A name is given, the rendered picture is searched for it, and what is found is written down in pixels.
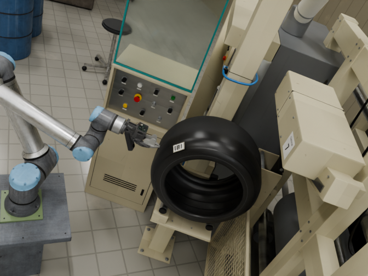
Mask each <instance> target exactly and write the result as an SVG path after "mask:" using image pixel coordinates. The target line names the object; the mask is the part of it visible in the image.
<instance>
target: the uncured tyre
mask: <svg viewBox="0 0 368 276"><path fill-rule="evenodd" d="M182 142H184V144H185V149H183V150H180V151H177V152H173V145H177V144H179V143H182ZM159 145H160V147H159V148H158V149H157V151H156V154H155V156H154V159H153V162H152V165H151V183H152V187H153V189H154V192H155V193H156V195H157V197H158V198H159V199H160V201H161V202H162V203H163V204H164V205H165V206H167V207H168V208H169V209H170V210H171V211H173V212H174V213H176V214H177V215H179V216H181V217H183V218H186V219H188V220H191V221H195V222H201V223H219V222H225V221H228V220H231V219H234V218H236V217H238V216H240V215H242V214H244V213H245V212H247V211H248V210H249V209H250V208H251V207H252V206H253V205H254V203H255V201H256V200H257V198H258V195H259V193H260V190H261V184H262V179H261V156H260V152H259V150H258V147H257V145H256V143H255V141H254V140H253V138H252V137H251V136H250V134H249V133H248V132H247V131H246V130H244V129H243V128H242V127H240V126H239V125H238V124H235V123H233V122H231V121H230V120H227V119H224V118H220V117H214V116H197V117H191V118H187V119H185V120H182V121H180V122H178V123H177V124H175V125H174V126H173V127H172V128H170V129H169V130H168V131H167V132H166V133H165V135H164V136H163V137H162V139H161V141H160V143H159ZM196 159H202V160H210V161H213V162H217V163H219V164H222V165H224V166H225V167H227V168H228V169H230V170H231V171H232V172H234V174H233V175H231V176H229V177H226V178H224V179H219V180H207V179H202V178H199V177H196V176H194V175H192V174H190V173H189V172H188V171H186V170H185V169H184V168H183V167H182V166H181V164H180V163H182V162H185V161H188V160H196Z"/></svg>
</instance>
